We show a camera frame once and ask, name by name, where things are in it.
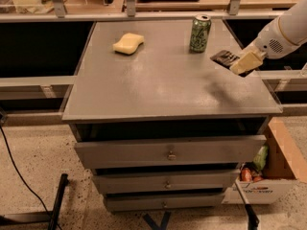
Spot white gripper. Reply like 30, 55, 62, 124
229, 18, 299, 75

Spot grey top drawer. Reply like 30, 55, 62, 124
75, 135, 266, 169

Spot black tool handle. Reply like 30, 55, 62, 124
235, 180, 260, 230

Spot yellow sponge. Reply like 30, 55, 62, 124
113, 33, 145, 55

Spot green snack bag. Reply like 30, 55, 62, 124
252, 146, 269, 172

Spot grey bottom drawer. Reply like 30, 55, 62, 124
104, 193, 224, 212

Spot green soda can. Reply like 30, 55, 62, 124
190, 14, 211, 53

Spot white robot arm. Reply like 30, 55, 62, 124
229, 0, 307, 75

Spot black floor cable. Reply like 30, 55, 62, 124
0, 125, 63, 230

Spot cardboard box with snacks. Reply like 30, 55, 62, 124
222, 118, 307, 205

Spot metal railing frame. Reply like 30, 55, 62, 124
0, 0, 299, 23

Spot orange snack packets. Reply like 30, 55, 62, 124
240, 168, 263, 182

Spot black metal stand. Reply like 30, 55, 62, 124
0, 173, 69, 230

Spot grey middle drawer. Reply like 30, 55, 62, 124
93, 169, 239, 195

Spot grey drawer cabinet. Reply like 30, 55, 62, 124
62, 20, 280, 199

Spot grey drawer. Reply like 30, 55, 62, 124
104, 193, 224, 212
93, 169, 239, 195
75, 135, 266, 169

